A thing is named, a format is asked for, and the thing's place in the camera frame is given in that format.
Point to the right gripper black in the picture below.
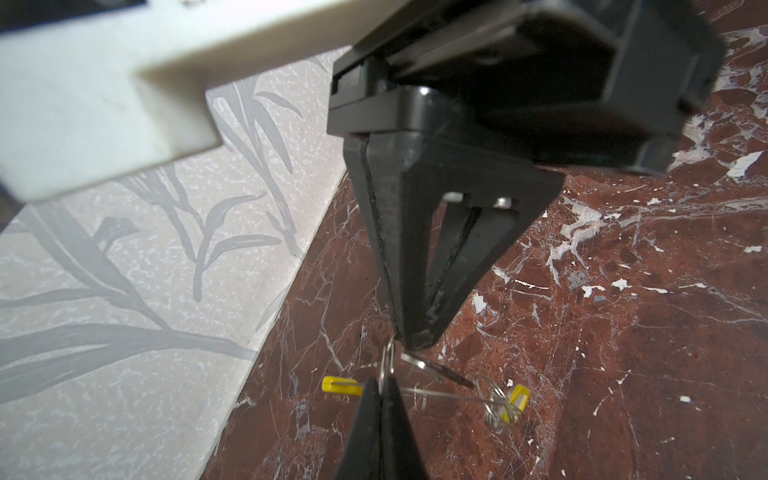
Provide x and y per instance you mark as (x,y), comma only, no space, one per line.
(597,84)

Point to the key with yellow cap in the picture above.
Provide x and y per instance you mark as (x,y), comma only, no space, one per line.
(517,401)

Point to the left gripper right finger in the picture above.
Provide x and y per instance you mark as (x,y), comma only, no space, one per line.
(399,457)

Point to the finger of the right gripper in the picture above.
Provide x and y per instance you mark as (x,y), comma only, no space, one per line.
(474,204)
(383,191)

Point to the silver keyring band yellow tag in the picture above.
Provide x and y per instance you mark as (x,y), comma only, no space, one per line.
(407,384)

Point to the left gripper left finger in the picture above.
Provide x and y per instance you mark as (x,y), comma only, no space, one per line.
(361,458)

